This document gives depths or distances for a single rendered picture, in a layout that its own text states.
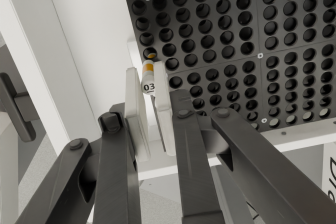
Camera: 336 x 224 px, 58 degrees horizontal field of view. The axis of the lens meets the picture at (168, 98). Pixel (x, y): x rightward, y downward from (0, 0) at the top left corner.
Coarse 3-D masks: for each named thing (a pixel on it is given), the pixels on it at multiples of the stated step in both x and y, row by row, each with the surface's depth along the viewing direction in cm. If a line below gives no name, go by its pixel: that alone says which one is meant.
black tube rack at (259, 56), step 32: (160, 0) 29; (192, 0) 26; (224, 0) 29; (256, 0) 26; (288, 0) 27; (320, 0) 27; (160, 32) 30; (192, 32) 27; (224, 32) 30; (256, 32) 28; (288, 32) 28; (320, 32) 28; (192, 64) 29; (224, 64) 29; (256, 64) 29; (288, 64) 29; (320, 64) 30; (192, 96) 30; (224, 96) 30; (256, 96) 31; (288, 96) 34; (320, 96) 31; (256, 128) 33
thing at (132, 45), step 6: (132, 42) 33; (132, 48) 33; (132, 54) 33; (138, 54) 33; (132, 60) 34; (138, 60) 34; (132, 66) 34; (138, 66) 34; (138, 72) 34; (144, 96) 36; (150, 102) 36; (150, 108) 36; (150, 114) 37; (150, 120) 37
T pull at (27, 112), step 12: (0, 72) 27; (0, 84) 27; (12, 84) 28; (0, 96) 28; (12, 96) 28; (24, 96) 28; (12, 108) 28; (24, 108) 28; (12, 120) 29; (24, 120) 29; (24, 132) 29
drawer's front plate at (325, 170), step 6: (324, 144) 44; (330, 144) 42; (324, 150) 44; (330, 150) 43; (324, 156) 45; (330, 156) 43; (324, 162) 45; (324, 168) 46; (324, 174) 46; (330, 174) 44; (324, 180) 47; (324, 186) 47; (330, 186) 45; (324, 192) 47
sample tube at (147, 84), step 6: (150, 60) 25; (144, 66) 24; (150, 66) 24; (144, 72) 23; (150, 72) 23; (144, 78) 22; (150, 78) 21; (144, 84) 21; (150, 84) 21; (144, 90) 22; (150, 90) 22
